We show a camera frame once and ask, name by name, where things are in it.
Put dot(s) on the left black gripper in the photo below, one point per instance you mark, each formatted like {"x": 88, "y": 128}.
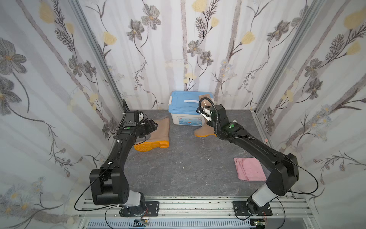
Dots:
{"x": 150, "y": 127}

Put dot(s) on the tan rubber boot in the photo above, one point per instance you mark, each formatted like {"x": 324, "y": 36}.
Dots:
{"x": 205, "y": 130}
{"x": 158, "y": 138}

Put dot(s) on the pink cleaning cloth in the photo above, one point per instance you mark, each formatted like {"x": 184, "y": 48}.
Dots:
{"x": 249, "y": 169}

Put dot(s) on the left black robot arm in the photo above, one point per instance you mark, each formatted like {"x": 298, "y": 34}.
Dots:
{"x": 108, "y": 184}

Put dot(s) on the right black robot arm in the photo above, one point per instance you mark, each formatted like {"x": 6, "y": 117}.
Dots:
{"x": 284, "y": 169}

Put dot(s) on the blue lid storage box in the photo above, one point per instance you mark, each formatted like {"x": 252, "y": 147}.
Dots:
{"x": 183, "y": 106}

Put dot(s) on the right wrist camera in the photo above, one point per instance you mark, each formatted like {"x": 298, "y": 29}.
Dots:
{"x": 206, "y": 113}

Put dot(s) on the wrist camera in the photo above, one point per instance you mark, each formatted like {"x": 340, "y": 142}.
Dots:
{"x": 141, "y": 117}
{"x": 206, "y": 113}

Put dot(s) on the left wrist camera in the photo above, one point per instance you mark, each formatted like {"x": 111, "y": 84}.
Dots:
{"x": 141, "y": 117}

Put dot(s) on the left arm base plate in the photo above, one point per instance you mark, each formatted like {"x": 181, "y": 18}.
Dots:
{"x": 149, "y": 209}

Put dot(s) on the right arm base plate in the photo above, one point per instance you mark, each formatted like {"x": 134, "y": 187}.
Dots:
{"x": 242, "y": 208}

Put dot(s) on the aluminium rail frame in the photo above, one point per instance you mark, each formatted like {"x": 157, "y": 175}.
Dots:
{"x": 203, "y": 213}

